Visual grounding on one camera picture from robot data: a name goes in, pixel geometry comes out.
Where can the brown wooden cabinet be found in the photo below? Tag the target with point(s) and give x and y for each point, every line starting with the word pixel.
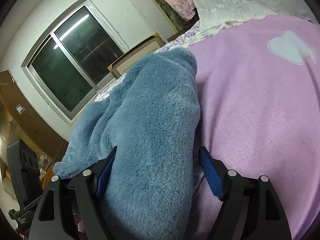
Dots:
pixel 28 125

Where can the purple floral bedsheet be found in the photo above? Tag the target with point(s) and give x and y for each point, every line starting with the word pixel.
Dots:
pixel 185 40

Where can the blue fleece garment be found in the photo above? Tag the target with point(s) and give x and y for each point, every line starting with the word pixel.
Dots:
pixel 150 120

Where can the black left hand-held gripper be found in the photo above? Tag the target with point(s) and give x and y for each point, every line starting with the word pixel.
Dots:
pixel 25 178

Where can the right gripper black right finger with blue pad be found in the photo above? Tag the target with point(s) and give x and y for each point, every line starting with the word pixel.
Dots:
pixel 251 208

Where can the aluminium sliding window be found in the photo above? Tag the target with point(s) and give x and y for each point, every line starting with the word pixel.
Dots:
pixel 68 64

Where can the white lace cover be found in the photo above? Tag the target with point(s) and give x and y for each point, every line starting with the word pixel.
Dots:
pixel 215 13

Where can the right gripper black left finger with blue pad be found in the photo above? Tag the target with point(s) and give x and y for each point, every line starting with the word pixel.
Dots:
pixel 53 217

